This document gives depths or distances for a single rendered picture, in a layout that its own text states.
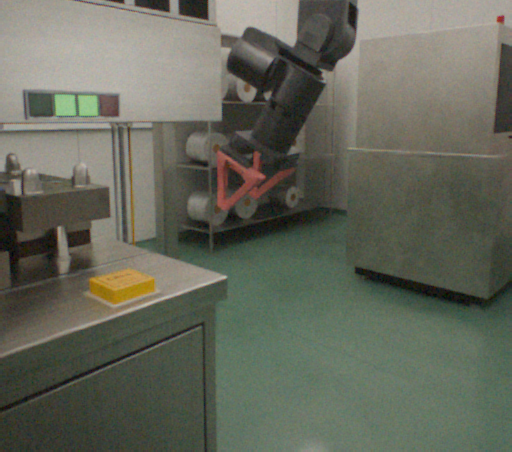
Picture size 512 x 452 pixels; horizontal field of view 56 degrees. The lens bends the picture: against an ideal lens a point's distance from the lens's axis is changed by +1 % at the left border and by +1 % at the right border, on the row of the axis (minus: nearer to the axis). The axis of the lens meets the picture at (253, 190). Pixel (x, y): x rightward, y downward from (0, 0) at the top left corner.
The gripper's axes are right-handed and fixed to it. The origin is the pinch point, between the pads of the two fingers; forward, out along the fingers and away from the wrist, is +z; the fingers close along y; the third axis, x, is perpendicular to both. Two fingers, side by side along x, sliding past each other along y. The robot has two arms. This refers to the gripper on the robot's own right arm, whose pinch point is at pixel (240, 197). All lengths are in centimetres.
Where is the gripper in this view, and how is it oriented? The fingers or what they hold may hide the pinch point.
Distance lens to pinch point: 67.4
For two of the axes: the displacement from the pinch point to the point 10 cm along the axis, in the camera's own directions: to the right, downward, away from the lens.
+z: -4.5, 8.3, 3.4
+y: -4.2, 1.5, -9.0
